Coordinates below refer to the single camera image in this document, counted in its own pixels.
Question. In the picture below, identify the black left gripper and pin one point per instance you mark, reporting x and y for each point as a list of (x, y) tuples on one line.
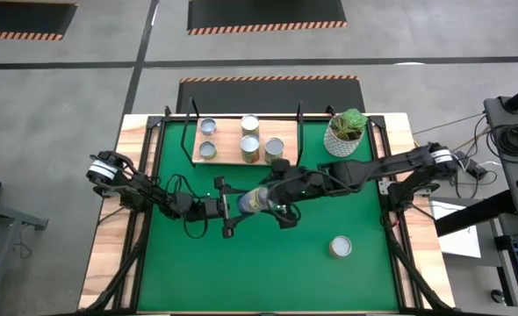
[(210, 208)]

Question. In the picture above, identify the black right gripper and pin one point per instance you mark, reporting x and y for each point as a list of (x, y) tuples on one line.
[(300, 186)]

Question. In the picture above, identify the yellow and blue labelled can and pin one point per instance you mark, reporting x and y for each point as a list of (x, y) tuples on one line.
[(256, 199)]

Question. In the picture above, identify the green can with yellow circles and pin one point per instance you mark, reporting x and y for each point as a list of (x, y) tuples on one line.
[(274, 147)]

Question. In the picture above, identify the tall orange pineapple can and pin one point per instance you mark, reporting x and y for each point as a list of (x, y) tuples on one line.
[(249, 145)]

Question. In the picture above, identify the tall blue-green can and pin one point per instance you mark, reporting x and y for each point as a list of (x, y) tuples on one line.
[(250, 124)]

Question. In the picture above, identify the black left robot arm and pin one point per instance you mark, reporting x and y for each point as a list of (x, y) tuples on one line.
[(140, 188)]

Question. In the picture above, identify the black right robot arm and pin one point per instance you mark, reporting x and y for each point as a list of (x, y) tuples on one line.
[(373, 169)]

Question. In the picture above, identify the short yellow-green can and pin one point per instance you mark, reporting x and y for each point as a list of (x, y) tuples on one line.
[(207, 150)]

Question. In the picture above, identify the green table mat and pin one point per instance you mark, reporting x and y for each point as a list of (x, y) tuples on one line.
[(263, 272)]

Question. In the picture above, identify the succulent in white pot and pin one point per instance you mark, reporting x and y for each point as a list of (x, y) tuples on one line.
[(342, 142)]

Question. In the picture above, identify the tan can with silver lid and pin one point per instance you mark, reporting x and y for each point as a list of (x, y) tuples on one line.
[(340, 246)]

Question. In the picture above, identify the short red and white can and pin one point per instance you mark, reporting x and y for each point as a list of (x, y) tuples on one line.
[(207, 126)]

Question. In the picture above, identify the black hazard-striped floor mat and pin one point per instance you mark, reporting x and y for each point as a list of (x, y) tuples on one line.
[(263, 13), (22, 17), (268, 94)]

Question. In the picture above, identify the silver mounting plate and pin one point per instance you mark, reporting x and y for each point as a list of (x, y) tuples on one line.
[(385, 186)]

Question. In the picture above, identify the white paper sheet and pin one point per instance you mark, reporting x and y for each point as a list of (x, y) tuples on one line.
[(456, 237)]

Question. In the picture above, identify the black power adapter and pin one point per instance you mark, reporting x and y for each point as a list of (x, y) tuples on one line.
[(469, 164)]

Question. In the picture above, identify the grey desk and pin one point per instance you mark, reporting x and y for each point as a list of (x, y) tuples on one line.
[(0, 228)]

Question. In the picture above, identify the wooden shelf with black frame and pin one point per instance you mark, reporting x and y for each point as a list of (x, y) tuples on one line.
[(228, 140)]

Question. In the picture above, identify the black aluminium table frame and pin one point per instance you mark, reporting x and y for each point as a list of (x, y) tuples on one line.
[(143, 263)]

